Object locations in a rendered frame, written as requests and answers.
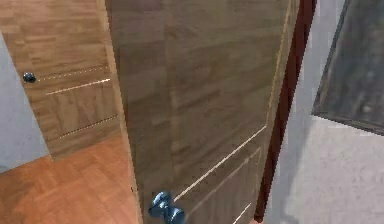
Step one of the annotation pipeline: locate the brown wooden room door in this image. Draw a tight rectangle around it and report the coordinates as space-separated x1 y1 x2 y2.
0 0 123 162
105 0 301 224

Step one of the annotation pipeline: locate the blue round door knob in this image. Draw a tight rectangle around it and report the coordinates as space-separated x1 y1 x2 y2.
147 191 186 224

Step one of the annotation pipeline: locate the dark round door knob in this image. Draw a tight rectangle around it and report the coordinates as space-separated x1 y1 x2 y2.
22 71 37 84

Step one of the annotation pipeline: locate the dark framed wall picture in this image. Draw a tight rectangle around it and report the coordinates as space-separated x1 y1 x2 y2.
311 0 384 136

